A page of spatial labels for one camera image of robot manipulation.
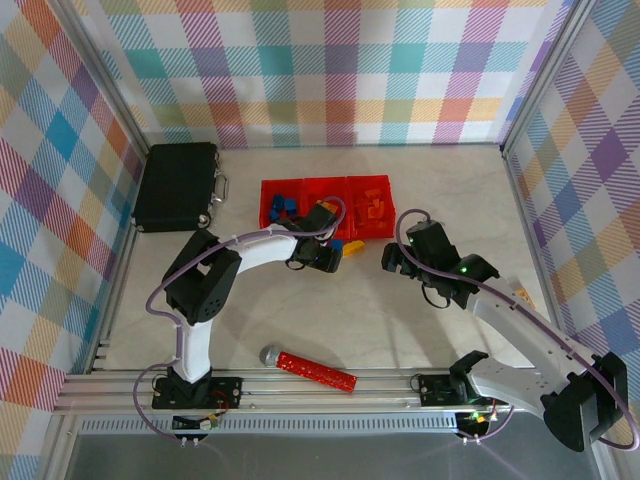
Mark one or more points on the long orange lego brick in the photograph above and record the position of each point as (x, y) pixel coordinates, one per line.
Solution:
(378, 210)

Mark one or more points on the blue lego brick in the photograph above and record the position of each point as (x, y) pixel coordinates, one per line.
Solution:
(337, 245)
(275, 201)
(290, 204)
(273, 215)

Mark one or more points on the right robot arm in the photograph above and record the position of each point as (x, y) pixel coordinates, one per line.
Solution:
(530, 335)

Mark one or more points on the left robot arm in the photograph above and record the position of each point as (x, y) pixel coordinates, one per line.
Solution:
(260, 247)

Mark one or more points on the yellow curved lego brick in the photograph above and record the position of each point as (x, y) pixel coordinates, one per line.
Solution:
(355, 246)

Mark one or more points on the red glitter toy microphone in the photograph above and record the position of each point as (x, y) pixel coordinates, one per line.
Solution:
(315, 370)

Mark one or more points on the aluminium side rail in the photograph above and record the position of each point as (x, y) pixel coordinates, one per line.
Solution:
(520, 200)
(127, 245)

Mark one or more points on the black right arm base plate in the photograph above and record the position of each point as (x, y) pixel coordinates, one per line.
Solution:
(435, 390)

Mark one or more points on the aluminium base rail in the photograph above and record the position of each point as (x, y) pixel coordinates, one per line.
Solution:
(325, 395)

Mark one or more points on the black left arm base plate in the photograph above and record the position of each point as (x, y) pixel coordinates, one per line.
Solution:
(225, 392)

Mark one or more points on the aluminium frame post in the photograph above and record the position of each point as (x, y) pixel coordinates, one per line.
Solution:
(544, 75)
(111, 75)

